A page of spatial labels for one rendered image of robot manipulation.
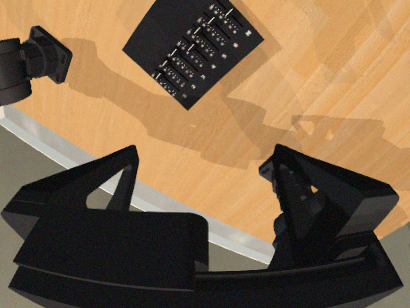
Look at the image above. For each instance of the black lighting desk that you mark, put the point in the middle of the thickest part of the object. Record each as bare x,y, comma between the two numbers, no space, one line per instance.
216,45

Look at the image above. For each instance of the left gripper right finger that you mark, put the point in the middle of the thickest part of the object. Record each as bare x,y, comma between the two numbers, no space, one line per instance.
354,203

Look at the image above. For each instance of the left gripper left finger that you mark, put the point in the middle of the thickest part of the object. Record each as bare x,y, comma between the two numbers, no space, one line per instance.
72,187

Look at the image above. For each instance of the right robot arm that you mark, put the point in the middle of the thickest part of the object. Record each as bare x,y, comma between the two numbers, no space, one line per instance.
314,203

